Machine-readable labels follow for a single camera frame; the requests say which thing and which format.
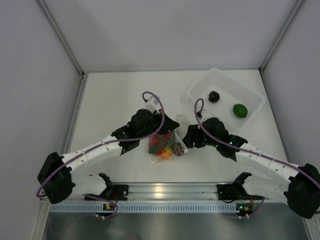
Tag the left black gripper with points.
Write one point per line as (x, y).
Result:
(168, 124)

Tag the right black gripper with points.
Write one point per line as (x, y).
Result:
(192, 136)

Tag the clear zip top bag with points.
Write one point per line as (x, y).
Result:
(164, 146)

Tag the dark purple fake plum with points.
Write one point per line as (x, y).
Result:
(213, 97)

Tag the green fake lime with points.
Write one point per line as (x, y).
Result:
(240, 110)

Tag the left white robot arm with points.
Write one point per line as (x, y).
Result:
(66, 175)

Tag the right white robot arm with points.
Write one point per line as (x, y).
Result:
(296, 186)

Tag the white plastic basket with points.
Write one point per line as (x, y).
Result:
(231, 92)

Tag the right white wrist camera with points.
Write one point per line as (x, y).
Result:
(203, 115)

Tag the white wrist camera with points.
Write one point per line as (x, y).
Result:
(203, 115)
(152, 104)

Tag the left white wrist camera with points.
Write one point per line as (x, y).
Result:
(152, 104)

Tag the aluminium mounting rail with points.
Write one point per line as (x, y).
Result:
(137, 191)

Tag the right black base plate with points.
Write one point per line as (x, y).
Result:
(231, 192)

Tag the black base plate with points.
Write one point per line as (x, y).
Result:
(117, 192)
(231, 192)

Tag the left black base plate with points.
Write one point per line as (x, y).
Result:
(117, 192)

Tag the slotted grey cable duct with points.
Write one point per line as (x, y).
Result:
(103, 207)

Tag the right frame post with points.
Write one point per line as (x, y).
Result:
(297, 6)

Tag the frame post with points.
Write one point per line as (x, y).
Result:
(59, 34)
(297, 6)

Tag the left frame post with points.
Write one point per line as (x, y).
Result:
(59, 34)

